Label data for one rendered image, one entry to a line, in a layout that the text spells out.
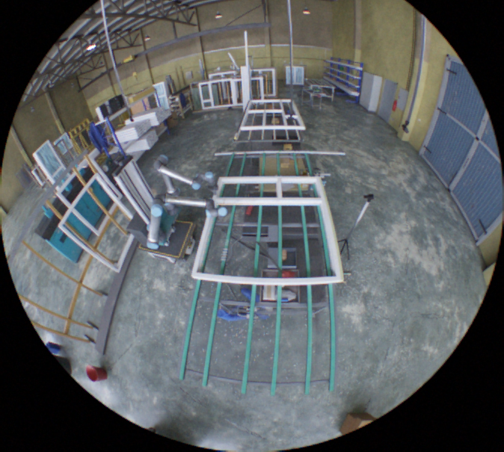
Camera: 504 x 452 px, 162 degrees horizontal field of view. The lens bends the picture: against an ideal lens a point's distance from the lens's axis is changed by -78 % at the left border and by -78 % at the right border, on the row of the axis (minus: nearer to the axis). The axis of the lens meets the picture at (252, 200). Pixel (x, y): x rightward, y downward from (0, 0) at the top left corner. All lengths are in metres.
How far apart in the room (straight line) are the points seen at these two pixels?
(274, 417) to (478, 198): 6.38
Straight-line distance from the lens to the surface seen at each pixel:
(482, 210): 6.19
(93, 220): 5.12
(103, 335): 3.70
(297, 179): 2.55
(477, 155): 6.34
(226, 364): 2.64
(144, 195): 2.48
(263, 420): 2.89
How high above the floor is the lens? 2.55
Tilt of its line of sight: 47 degrees down
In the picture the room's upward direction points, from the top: 7 degrees counter-clockwise
